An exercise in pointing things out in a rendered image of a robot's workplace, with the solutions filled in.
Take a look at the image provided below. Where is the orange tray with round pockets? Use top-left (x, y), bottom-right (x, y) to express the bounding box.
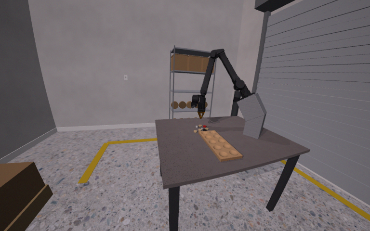
top-left (198, 130), bottom-right (243, 162)

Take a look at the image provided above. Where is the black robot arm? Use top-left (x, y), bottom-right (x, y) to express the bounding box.
top-left (191, 49), bottom-right (255, 109)

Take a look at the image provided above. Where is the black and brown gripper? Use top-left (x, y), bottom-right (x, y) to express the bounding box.
top-left (198, 103), bottom-right (205, 119)

